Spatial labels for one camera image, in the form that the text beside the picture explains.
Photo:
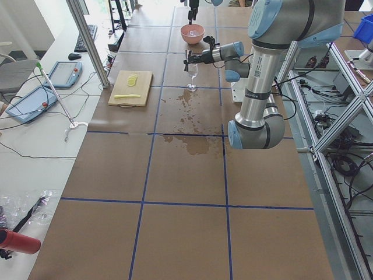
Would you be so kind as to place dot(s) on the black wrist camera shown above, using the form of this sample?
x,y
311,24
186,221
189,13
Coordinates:
x,y
211,42

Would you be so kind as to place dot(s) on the clear plastic bag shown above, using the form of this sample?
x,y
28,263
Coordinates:
x,y
28,208

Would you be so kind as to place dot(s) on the black computer mouse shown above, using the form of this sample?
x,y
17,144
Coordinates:
x,y
74,56

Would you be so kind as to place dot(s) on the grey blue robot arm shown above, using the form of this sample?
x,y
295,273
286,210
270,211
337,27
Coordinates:
x,y
213,2
273,25

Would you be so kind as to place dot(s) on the bamboo cutting board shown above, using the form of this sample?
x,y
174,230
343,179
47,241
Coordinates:
x,y
142,88

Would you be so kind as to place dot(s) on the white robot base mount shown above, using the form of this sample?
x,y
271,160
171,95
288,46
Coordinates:
x,y
238,90

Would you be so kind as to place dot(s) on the grey chair left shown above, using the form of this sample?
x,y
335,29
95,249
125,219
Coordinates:
x,y
13,74

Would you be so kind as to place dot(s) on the yellow plastic knife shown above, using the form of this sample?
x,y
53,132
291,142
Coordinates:
x,y
127,96

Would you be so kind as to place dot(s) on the grabber stick green tip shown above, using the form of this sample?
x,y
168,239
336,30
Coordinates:
x,y
73,124

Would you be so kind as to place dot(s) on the pile of clear ice cubes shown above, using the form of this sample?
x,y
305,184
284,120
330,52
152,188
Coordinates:
x,y
192,33

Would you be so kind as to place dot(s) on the teach pendant far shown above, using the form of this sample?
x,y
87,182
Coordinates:
x,y
65,74

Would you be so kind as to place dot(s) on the teach pendant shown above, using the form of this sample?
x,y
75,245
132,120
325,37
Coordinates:
x,y
65,74
32,105

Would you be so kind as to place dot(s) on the blue storage bin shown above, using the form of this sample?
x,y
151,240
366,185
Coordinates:
x,y
364,31

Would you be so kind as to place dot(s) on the clear wine glass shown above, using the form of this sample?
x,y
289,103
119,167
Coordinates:
x,y
192,70

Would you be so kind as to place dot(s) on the pink bowl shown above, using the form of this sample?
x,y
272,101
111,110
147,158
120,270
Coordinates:
x,y
192,40

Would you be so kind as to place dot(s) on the steel double jigger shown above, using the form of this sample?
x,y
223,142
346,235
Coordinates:
x,y
186,60

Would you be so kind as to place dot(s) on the red thermos bottle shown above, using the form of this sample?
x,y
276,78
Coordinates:
x,y
13,241

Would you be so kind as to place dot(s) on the aluminium frame rack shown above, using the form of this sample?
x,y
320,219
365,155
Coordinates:
x,y
332,91

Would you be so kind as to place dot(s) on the aluminium frame post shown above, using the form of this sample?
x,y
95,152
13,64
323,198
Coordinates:
x,y
78,16

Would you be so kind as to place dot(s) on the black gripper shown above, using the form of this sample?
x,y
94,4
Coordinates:
x,y
192,13
206,56

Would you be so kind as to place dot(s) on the teach pendant near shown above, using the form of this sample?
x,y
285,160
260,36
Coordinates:
x,y
32,105

